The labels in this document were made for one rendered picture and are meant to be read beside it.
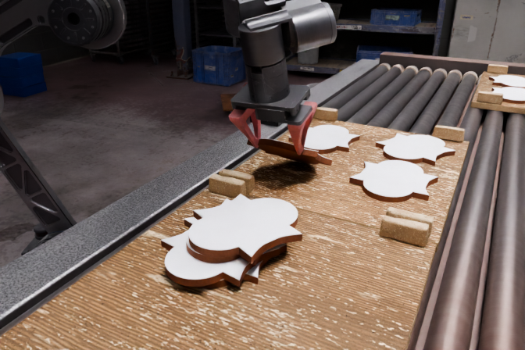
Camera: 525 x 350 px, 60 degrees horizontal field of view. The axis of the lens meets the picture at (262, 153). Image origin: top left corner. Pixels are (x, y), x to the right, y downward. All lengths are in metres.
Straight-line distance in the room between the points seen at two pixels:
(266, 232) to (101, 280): 0.19
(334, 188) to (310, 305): 0.28
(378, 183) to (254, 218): 0.25
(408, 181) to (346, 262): 0.24
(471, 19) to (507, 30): 0.37
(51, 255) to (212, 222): 0.23
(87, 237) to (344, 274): 0.36
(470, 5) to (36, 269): 5.06
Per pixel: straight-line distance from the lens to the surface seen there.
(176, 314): 0.50
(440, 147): 0.92
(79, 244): 0.67
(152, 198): 0.76
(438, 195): 0.75
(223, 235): 0.53
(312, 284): 0.53
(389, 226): 0.61
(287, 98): 0.64
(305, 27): 0.62
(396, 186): 0.74
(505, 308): 0.58
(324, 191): 0.72
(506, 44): 5.44
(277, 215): 0.57
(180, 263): 0.53
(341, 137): 0.91
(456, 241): 0.69
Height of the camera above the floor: 1.27
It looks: 23 degrees down
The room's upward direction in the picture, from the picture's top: straight up
